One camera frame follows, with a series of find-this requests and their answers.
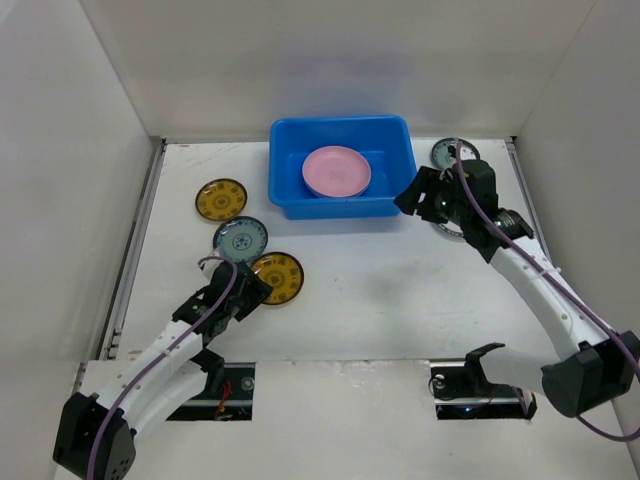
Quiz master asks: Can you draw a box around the pink plastic plate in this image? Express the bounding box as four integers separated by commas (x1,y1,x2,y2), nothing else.
302,146,372,196

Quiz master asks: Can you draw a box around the purple plastic plate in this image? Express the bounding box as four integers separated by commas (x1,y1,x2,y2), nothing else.
307,188,367,199

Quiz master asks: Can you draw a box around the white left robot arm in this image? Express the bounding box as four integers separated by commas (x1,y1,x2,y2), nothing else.
52,258,273,479

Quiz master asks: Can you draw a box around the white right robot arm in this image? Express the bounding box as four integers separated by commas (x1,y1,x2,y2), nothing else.
394,160,639,418

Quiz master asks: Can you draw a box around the blue plastic bin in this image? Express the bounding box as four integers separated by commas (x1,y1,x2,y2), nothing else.
268,115,416,220

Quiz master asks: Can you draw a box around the green rimmed white plate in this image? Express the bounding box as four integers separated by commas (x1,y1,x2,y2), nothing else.
434,223,464,242

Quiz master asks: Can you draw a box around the yellow patterned small plate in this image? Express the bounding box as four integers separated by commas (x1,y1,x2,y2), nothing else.
251,252,305,306

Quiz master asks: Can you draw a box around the blue floral small plate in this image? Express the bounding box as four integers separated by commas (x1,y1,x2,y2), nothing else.
212,216,269,263

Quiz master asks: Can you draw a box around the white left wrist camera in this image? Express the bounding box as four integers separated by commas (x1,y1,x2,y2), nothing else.
197,255,224,282

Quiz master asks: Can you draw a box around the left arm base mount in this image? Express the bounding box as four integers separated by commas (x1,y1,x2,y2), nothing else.
168,363,256,422

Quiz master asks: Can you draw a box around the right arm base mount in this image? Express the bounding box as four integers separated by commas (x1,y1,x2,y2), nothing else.
427,360,538,421

